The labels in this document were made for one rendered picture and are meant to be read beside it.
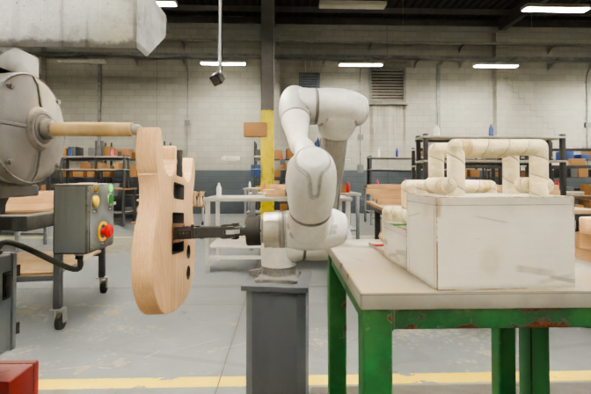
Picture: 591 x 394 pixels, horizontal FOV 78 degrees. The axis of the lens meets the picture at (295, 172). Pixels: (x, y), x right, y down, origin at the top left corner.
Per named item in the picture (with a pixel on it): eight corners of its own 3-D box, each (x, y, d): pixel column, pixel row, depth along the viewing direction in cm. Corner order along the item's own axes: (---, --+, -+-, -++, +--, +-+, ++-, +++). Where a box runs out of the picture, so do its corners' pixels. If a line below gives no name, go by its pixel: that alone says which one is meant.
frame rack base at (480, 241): (438, 291, 66) (437, 196, 66) (405, 270, 81) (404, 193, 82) (577, 288, 69) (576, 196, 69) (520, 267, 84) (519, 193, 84)
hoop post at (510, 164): (508, 193, 78) (508, 149, 78) (499, 193, 81) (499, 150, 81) (522, 193, 78) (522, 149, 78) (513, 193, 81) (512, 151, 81)
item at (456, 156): (452, 196, 68) (452, 146, 68) (443, 195, 71) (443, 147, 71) (468, 196, 68) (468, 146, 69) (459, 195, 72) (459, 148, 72)
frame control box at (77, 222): (-16, 281, 97) (-14, 184, 97) (39, 262, 118) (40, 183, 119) (78, 280, 98) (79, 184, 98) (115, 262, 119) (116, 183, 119)
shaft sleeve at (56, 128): (57, 136, 86) (49, 134, 83) (58, 123, 86) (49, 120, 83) (134, 137, 87) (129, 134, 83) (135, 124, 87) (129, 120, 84)
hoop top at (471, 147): (452, 154, 68) (451, 137, 69) (443, 156, 71) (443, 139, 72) (552, 155, 70) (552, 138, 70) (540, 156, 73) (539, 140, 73)
